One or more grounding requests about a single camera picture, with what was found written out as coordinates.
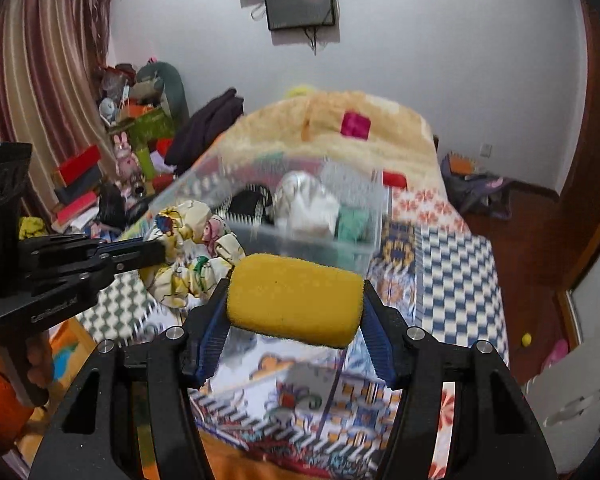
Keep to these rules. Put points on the pink bunny plush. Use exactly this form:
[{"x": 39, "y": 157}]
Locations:
[{"x": 126, "y": 162}]

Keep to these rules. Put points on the yellow sponge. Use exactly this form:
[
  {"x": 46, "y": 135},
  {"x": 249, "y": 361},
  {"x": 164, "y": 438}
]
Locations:
[{"x": 292, "y": 300}]

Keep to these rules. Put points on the black and white cloth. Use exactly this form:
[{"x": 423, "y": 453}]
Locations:
[{"x": 250, "y": 205}]

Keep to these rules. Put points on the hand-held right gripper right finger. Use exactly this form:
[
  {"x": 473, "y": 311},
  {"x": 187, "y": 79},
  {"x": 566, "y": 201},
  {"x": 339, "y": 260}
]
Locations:
[{"x": 377, "y": 337}]

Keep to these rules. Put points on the clear plastic storage box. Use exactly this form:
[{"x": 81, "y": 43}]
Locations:
[{"x": 280, "y": 200}]

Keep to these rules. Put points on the red box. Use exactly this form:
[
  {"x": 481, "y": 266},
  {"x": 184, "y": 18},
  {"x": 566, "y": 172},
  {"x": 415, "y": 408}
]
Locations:
[{"x": 77, "y": 165}]

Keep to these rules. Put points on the patterned bed sheet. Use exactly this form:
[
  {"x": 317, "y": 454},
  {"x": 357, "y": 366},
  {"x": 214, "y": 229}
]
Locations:
[{"x": 430, "y": 280}]

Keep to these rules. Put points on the striped pink curtain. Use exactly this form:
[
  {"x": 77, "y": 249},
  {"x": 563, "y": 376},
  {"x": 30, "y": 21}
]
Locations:
[{"x": 35, "y": 75}]

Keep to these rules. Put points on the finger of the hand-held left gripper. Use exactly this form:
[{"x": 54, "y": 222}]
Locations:
[
  {"x": 135, "y": 249},
  {"x": 140, "y": 262}
]

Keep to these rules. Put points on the person's left hand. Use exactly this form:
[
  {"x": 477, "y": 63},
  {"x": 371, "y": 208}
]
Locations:
[{"x": 39, "y": 360}]

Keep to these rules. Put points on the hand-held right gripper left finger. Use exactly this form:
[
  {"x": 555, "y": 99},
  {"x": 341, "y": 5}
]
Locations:
[{"x": 211, "y": 332}]

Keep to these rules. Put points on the green cardboard box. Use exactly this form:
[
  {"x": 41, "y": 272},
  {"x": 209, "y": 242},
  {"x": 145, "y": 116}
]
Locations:
[{"x": 150, "y": 125}]

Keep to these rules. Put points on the yellow ball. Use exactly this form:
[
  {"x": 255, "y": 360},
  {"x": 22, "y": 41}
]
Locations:
[{"x": 526, "y": 340}]

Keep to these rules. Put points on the yellow fluffy blanket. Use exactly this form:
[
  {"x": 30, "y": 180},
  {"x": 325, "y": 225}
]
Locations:
[{"x": 330, "y": 125}]

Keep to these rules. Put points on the purple bag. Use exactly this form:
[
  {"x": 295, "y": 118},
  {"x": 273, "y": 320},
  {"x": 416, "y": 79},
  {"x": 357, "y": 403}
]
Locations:
[{"x": 472, "y": 185}]

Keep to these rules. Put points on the person's left forearm orange sleeve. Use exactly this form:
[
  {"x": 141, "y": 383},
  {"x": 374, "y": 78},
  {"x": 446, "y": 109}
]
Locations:
[{"x": 0, "y": 400}]

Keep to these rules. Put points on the dark jacket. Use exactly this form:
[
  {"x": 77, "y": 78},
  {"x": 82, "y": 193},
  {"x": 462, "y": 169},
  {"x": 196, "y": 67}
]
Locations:
[{"x": 205, "y": 127}]

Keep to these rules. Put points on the brown wooden door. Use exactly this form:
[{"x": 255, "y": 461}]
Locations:
[{"x": 592, "y": 150}]

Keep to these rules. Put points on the pink toy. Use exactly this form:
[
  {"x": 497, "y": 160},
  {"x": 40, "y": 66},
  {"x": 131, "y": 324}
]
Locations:
[{"x": 555, "y": 352}]

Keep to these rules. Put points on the white crumpled cloth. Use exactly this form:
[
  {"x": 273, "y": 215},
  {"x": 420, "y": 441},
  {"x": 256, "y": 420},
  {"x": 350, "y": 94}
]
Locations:
[{"x": 307, "y": 207}]

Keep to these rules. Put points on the wall socket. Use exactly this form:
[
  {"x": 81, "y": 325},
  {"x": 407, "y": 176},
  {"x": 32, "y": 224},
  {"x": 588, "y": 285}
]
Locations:
[{"x": 486, "y": 150}]

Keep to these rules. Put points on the green knitted cloth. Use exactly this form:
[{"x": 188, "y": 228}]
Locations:
[{"x": 354, "y": 225}]

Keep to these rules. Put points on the printed cream scrunchie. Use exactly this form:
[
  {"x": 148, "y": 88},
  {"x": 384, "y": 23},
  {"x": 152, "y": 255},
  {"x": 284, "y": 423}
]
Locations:
[{"x": 195, "y": 255}]

